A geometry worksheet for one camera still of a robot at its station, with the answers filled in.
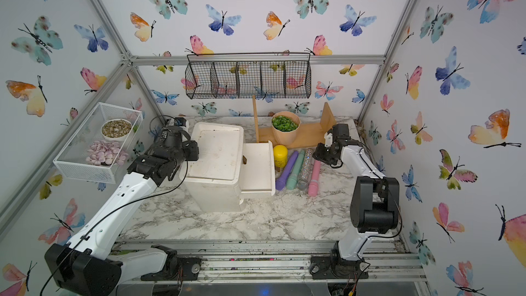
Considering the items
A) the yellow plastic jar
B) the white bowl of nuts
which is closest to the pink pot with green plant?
the yellow plastic jar

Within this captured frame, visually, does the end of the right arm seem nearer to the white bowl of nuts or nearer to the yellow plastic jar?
the yellow plastic jar

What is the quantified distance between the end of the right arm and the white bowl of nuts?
71 centimetres

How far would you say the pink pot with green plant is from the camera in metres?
0.93
